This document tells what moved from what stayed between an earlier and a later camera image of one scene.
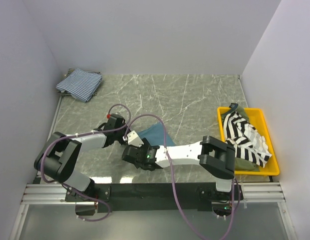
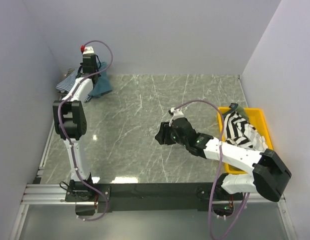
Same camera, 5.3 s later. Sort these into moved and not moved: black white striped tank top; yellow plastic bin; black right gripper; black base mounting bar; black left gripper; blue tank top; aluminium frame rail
Moved: blue tank top; black right gripper; black left gripper
Not moved: black base mounting bar; black white striped tank top; yellow plastic bin; aluminium frame rail
